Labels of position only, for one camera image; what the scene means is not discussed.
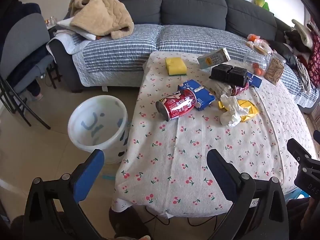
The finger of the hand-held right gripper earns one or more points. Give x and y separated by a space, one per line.
297 150
317 136

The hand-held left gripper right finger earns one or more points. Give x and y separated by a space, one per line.
221 172

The beige fleece blanket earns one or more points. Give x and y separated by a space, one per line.
100 17

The small side table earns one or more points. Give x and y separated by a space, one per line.
51 26

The cherry print tablecloth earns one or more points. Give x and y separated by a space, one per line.
195 155

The yellow foil wrapper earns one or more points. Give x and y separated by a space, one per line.
250 110

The bag of oranges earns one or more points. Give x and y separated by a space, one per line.
253 38

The white plastic bin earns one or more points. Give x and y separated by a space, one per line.
100 115

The blue and white carton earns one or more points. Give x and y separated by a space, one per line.
203 97

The green plush toy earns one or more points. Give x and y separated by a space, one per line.
261 2

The large red drink can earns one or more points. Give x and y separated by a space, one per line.
175 105

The person's dark trouser leg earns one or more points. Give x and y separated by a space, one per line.
125 225

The black plastic tray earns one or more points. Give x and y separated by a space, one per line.
228 75

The beige milk carton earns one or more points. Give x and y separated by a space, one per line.
212 58

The orange fruit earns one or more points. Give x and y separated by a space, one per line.
256 66
261 72

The white tissue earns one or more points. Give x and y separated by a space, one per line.
231 112

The grey chair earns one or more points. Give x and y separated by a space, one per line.
25 37

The dark blue jacket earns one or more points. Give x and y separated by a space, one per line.
15 10

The glass jar with wooden lid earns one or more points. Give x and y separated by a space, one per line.
255 55

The yellow sponge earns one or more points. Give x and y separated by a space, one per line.
175 66

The small blue box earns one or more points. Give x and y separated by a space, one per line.
255 80

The dark grey sofa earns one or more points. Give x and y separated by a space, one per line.
192 2

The clear jar of seeds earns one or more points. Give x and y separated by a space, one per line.
275 68

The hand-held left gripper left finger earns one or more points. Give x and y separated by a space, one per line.
90 175

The pile of clothes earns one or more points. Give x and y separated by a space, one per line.
312 52

